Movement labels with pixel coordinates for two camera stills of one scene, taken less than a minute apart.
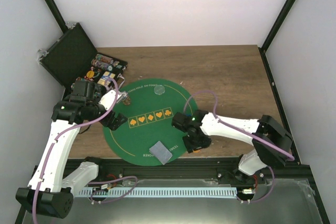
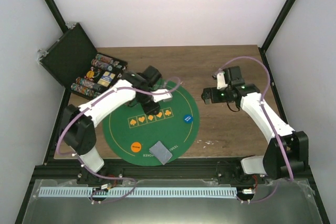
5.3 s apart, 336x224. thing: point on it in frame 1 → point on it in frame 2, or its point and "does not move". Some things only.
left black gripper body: (106, 121) → (146, 108)
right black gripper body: (200, 141) → (220, 98)
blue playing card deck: (161, 152) does not move
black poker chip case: (73, 58) does not move
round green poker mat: (154, 102) does not move
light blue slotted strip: (158, 192) does not move
